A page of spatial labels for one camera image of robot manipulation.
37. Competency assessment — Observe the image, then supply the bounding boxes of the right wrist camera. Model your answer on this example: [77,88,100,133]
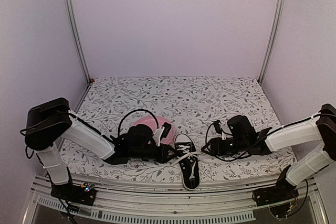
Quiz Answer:
[213,120,226,140]

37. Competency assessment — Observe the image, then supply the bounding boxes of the right aluminium frame post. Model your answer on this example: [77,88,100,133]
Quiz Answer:
[258,0,285,86]

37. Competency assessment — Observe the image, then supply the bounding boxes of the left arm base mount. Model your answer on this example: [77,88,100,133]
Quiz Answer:
[51,183,97,206]

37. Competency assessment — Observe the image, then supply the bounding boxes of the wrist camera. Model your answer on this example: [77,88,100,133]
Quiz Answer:
[213,120,226,140]
[153,123,172,146]

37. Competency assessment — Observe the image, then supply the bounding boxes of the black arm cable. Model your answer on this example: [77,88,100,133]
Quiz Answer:
[118,108,161,138]
[204,124,268,162]

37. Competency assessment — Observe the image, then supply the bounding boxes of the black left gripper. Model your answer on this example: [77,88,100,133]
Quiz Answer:
[130,144,180,164]

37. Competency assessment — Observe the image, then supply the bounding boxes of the left aluminium frame post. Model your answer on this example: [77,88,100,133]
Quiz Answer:
[64,0,91,84]

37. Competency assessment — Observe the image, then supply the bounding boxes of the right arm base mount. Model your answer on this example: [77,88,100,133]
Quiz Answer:
[252,185,299,206]

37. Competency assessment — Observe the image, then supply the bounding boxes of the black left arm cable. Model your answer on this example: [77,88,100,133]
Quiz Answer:
[118,108,161,138]

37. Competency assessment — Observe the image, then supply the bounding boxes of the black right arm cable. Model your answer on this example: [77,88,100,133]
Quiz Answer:
[204,124,268,162]

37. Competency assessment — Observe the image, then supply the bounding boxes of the aluminium front rail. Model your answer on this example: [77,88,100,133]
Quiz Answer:
[22,175,329,224]

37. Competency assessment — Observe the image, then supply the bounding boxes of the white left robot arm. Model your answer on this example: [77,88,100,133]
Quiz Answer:
[20,98,177,200]

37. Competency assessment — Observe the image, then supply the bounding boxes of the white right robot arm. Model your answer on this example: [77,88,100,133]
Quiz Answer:
[201,103,335,201]

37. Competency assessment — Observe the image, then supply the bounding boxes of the black white canvas sneaker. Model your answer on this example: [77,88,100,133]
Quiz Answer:
[172,133,200,190]

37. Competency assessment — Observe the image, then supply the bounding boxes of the pink plastic plate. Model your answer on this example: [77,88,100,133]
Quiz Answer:
[133,115,176,146]

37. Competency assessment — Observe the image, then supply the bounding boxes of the floral patterned table mat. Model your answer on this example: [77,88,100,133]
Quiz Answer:
[60,77,280,183]

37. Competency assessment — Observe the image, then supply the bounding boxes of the aluminium frame post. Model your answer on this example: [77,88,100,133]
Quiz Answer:
[258,0,285,86]
[64,0,91,84]

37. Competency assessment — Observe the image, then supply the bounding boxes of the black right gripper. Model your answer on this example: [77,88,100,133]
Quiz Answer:
[202,137,248,157]

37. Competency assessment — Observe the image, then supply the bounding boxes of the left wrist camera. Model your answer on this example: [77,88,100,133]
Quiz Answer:
[153,123,172,146]

